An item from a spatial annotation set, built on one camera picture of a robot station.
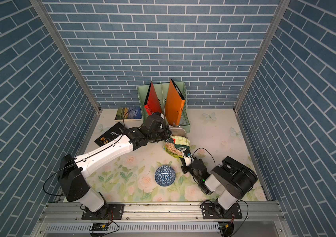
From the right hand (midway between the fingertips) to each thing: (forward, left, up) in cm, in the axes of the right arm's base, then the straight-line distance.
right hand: (182, 156), depth 89 cm
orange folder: (+23, +7, +22) cm, 32 cm away
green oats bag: (0, +4, +13) cm, 14 cm away
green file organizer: (+40, +17, +19) cm, 48 cm away
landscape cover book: (+35, +45, -3) cm, 57 cm away
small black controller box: (-38, +39, -7) cm, 54 cm away
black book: (+15, +47, 0) cm, 50 cm away
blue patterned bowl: (-11, +9, -4) cm, 15 cm away
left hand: (+4, +4, +18) cm, 19 cm away
